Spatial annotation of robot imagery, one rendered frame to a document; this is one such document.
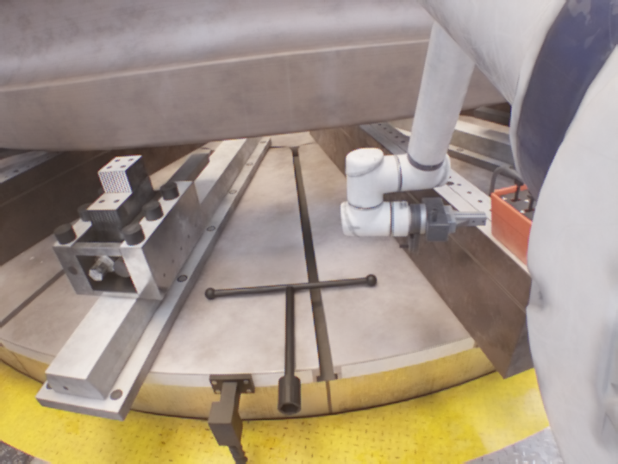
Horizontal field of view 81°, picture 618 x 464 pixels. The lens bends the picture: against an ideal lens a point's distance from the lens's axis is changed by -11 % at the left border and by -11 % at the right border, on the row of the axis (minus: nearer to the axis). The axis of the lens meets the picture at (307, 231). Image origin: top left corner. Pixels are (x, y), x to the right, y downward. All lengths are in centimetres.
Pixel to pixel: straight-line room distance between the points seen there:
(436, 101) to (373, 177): 24
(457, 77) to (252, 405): 120
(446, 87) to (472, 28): 54
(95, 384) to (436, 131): 111
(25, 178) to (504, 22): 227
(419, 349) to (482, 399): 40
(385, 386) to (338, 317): 29
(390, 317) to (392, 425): 38
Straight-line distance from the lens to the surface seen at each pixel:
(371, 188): 93
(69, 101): 166
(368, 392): 147
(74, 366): 133
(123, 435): 170
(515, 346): 119
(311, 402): 147
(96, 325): 142
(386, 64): 140
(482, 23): 22
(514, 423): 160
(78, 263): 147
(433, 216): 97
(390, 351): 131
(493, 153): 246
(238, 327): 143
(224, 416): 121
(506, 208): 106
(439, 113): 81
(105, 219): 141
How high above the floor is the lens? 132
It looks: 33 degrees down
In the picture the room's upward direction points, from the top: 6 degrees counter-clockwise
